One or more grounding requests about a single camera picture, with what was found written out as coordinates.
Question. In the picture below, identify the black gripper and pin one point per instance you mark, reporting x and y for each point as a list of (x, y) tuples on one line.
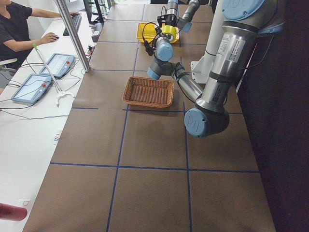
[(158, 35), (171, 20)]

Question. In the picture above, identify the yellow tape roll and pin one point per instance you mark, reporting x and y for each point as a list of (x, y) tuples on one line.
[(171, 32)]

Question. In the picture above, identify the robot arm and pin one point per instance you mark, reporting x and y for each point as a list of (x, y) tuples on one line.
[(235, 28), (184, 22)]

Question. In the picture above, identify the yellow woven plastic basket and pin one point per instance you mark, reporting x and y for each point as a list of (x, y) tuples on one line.
[(139, 31)]

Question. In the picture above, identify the brown wicker basket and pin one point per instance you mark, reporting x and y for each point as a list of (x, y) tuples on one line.
[(149, 92)]

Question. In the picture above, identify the person left hand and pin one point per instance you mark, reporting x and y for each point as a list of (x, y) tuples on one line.
[(48, 38)]

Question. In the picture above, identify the black monitor stand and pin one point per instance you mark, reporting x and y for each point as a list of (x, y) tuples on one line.
[(95, 10)]

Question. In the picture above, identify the far blue teach pendant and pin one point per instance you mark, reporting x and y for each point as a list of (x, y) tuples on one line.
[(59, 64)]

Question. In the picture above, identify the blue teach pendant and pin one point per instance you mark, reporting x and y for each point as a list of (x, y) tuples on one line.
[(33, 88), (59, 64)]

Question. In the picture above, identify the white reacher grabber stick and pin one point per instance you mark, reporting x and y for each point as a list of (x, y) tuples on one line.
[(61, 93)]

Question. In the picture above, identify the near blue teach pendant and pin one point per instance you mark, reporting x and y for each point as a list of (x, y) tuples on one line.
[(33, 88)]

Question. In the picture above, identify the person in black shirt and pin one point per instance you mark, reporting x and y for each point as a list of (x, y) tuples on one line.
[(14, 35)]

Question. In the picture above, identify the red cylinder object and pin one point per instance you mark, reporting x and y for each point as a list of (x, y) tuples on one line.
[(11, 212)]

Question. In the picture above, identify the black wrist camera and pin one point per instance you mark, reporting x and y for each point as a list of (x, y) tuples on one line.
[(161, 20), (148, 35)]

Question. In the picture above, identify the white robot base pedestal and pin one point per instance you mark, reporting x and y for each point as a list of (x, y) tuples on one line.
[(200, 69)]

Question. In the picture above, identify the aluminium frame post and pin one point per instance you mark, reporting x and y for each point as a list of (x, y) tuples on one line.
[(64, 12)]

